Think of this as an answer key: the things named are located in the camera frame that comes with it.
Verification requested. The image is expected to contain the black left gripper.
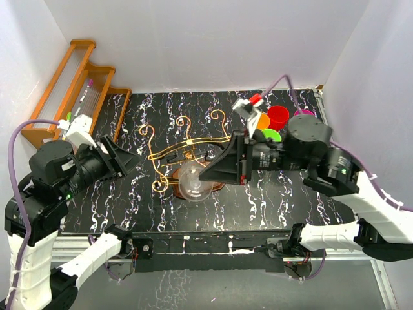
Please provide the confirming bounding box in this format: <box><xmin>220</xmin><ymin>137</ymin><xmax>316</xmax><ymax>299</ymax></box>
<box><xmin>60</xmin><ymin>133</ymin><xmax>144</xmax><ymax>198</ymax></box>

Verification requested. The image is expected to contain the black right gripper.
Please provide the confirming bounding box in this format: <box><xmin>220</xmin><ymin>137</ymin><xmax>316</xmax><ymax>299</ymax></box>
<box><xmin>199</xmin><ymin>127</ymin><xmax>311</xmax><ymax>185</ymax></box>

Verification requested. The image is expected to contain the green plastic wine glass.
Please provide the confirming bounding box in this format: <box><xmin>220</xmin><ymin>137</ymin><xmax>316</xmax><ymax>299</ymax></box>
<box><xmin>262</xmin><ymin>129</ymin><xmax>282</xmax><ymax>142</ymax></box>

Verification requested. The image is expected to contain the orange yellow plastic wine glass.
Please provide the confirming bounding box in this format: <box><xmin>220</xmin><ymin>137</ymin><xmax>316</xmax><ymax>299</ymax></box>
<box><xmin>256</xmin><ymin>113</ymin><xmax>270</xmax><ymax>130</ymax></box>

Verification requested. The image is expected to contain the red plastic wine glass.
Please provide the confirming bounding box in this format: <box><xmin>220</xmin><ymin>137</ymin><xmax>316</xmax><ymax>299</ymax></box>
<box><xmin>267</xmin><ymin>105</ymin><xmax>290</xmax><ymax>131</ymax></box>

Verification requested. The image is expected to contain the clear glass wine glass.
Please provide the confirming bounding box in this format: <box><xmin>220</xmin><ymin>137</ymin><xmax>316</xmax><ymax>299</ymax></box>
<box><xmin>178</xmin><ymin>161</ymin><xmax>214</xmax><ymax>202</ymax></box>

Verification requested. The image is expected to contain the pink plastic wine glass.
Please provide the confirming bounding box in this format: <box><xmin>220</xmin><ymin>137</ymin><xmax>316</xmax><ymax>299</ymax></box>
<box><xmin>294</xmin><ymin>110</ymin><xmax>315</xmax><ymax>116</ymax></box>

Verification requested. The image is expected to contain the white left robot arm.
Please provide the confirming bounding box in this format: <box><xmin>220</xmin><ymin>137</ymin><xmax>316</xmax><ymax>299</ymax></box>
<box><xmin>1</xmin><ymin>136</ymin><xmax>139</xmax><ymax>309</ymax></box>

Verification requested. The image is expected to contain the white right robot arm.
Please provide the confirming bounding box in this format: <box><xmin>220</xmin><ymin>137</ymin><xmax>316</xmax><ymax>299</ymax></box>
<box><xmin>199</xmin><ymin>114</ymin><xmax>412</xmax><ymax>262</ymax></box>

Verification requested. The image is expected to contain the orange wooden shelf rack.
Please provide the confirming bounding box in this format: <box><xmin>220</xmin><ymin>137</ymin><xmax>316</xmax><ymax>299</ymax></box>
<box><xmin>30</xmin><ymin>39</ymin><xmax>132</xmax><ymax>141</ymax></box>

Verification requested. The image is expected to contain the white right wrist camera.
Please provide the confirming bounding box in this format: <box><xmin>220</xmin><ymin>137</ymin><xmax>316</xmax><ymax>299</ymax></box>
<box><xmin>232</xmin><ymin>94</ymin><xmax>263</xmax><ymax>139</ymax></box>

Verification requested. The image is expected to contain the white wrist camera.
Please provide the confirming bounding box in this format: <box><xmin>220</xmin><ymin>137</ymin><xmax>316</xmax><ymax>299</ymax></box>
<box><xmin>232</xmin><ymin>94</ymin><xmax>263</xmax><ymax>139</ymax></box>
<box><xmin>57</xmin><ymin>114</ymin><xmax>97</xmax><ymax>148</ymax></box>

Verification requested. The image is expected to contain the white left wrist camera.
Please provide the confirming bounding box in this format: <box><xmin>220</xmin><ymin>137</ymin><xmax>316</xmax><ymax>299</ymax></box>
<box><xmin>57</xmin><ymin>114</ymin><xmax>97</xmax><ymax>148</ymax></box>

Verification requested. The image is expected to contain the gold wire wine glass rack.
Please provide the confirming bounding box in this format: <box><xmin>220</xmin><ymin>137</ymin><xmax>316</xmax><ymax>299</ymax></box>
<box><xmin>138</xmin><ymin>109</ymin><xmax>230</xmax><ymax>193</ymax></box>

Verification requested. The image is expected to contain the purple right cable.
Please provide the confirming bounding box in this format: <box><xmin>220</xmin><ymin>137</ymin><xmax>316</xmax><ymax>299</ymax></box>
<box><xmin>259</xmin><ymin>74</ymin><xmax>413</xmax><ymax>281</ymax></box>

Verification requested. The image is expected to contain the purple cable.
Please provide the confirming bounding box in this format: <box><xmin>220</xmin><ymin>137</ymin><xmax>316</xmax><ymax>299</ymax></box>
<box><xmin>259</xmin><ymin>74</ymin><xmax>413</xmax><ymax>281</ymax></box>
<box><xmin>5</xmin><ymin>119</ymin><xmax>62</xmax><ymax>307</ymax></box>

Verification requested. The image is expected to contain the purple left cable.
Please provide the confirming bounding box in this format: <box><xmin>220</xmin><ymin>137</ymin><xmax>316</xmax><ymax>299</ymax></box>
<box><xmin>5</xmin><ymin>119</ymin><xmax>62</xmax><ymax>307</ymax></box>

